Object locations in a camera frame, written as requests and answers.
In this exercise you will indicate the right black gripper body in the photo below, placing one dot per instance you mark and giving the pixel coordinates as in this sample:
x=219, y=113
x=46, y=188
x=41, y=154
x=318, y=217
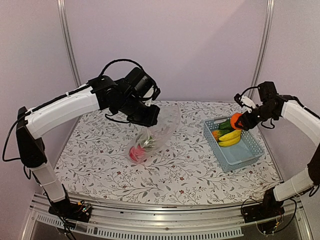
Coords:
x=265, y=115

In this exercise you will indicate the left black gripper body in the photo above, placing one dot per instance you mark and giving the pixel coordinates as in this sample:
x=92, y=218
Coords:
x=131, y=108

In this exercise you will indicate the orange toy orange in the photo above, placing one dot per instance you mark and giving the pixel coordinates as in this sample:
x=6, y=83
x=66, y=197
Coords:
x=235, y=117

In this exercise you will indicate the yellow toy banana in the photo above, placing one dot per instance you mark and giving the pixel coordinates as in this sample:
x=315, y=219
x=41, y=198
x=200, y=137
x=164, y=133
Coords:
x=230, y=139

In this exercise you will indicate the orange green toy mango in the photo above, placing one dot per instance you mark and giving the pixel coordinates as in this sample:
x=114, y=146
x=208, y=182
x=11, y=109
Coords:
x=219, y=133

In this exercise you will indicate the light blue perforated basket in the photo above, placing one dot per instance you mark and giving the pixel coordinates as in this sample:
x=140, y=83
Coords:
x=246, y=152

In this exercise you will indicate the clear zip top bag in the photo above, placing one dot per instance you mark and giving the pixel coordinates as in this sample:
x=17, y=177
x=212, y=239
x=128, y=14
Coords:
x=168, y=121

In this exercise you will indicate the green toy watermelon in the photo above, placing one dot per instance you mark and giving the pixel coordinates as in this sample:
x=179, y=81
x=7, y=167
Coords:
x=148, y=143

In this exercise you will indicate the red toy apple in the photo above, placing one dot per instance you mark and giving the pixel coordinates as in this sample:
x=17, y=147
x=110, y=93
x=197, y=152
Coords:
x=136, y=154

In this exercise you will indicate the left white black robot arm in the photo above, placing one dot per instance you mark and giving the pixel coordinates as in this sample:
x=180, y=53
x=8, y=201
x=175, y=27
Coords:
x=35, y=122

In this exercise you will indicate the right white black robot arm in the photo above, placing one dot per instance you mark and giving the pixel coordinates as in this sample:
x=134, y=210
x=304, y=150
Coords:
x=263, y=103

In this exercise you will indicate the green toy pepper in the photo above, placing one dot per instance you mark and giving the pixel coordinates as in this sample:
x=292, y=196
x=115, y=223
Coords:
x=226, y=125

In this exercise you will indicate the floral patterned table mat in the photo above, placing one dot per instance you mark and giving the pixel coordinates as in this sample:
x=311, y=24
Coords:
x=183, y=172

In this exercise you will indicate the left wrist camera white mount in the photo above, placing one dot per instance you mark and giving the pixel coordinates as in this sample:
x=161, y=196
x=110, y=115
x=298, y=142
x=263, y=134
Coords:
x=151, y=95

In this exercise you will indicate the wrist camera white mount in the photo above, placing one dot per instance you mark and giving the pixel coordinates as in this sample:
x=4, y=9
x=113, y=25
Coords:
x=244, y=101
x=151, y=95

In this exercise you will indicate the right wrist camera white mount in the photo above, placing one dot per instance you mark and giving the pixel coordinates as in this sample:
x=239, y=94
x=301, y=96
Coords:
x=244, y=101

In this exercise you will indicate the right aluminium frame post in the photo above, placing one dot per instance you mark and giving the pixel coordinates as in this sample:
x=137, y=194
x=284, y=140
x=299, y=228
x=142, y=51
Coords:
x=270, y=5

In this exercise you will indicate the aluminium frame post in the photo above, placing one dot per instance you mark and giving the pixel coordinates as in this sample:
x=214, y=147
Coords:
x=61, y=6
x=270, y=5

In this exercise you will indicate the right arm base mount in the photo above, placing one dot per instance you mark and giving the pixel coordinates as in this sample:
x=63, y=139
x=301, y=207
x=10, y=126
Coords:
x=270, y=212

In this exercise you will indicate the front aluminium rail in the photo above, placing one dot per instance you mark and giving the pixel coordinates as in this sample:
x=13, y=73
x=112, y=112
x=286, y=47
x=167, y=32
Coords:
x=118, y=220

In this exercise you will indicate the left aluminium frame post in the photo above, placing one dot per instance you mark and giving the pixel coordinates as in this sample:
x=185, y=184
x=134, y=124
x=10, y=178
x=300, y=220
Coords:
x=61, y=6

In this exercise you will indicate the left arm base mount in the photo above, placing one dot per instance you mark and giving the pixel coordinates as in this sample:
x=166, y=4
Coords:
x=80, y=211

